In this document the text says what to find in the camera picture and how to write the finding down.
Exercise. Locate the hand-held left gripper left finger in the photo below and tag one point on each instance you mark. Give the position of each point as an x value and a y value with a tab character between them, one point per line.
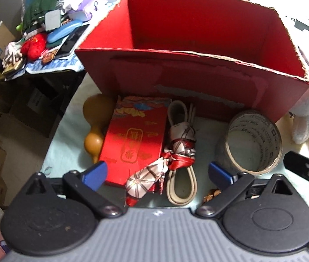
95	173

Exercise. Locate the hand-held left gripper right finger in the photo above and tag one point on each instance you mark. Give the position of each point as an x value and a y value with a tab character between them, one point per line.
220	174

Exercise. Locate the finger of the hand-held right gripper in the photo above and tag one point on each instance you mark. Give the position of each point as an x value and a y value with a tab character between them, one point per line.
299	163

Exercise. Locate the brown pine cone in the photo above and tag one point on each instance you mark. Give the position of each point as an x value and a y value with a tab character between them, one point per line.
211	194

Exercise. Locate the beige belt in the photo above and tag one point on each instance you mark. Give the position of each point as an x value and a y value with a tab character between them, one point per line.
180	188

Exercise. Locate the clear tape roll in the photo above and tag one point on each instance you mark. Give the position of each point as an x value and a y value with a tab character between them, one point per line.
252	142

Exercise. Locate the red printed gift box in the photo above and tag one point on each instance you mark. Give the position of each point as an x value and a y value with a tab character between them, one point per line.
135	139

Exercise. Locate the brown gourd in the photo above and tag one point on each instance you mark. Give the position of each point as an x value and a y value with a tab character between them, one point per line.
97	109

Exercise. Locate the red cardboard box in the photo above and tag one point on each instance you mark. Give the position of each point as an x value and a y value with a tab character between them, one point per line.
198	87

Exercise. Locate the bear print bed sheet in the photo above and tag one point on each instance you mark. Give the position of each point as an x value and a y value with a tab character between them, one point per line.
69	131

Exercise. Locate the blue checkered cloth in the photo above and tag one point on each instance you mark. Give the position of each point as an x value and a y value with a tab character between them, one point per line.
56	65

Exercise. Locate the red gold embroidered charm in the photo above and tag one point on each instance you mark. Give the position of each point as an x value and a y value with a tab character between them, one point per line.
49	56

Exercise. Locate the small black gold box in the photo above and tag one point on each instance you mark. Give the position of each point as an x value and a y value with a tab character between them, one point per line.
12	69

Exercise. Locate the black smartphone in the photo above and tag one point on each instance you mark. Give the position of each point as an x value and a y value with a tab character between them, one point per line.
71	42

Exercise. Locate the dark green glasses case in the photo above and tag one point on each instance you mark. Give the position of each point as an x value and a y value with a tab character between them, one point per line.
54	43

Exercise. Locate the red plush toy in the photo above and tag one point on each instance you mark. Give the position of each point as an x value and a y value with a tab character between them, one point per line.
34	45

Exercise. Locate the blue glasses case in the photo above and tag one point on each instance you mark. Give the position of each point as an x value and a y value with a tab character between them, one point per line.
64	30

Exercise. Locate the white patterned cloth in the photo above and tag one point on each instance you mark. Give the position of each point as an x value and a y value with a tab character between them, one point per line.
12	51

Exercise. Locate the lilac small case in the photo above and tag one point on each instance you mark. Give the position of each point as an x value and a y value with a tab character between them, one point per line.
80	15

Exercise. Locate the grey small box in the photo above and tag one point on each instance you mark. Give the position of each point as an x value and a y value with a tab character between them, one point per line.
52	19

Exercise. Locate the small green ball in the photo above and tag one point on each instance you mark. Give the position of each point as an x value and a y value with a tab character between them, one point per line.
19	27

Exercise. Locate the purple tissue pack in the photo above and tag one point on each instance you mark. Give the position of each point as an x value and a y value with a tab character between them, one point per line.
91	1

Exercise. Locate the dark green cloth bag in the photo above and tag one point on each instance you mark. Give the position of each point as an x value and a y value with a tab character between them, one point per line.
38	11

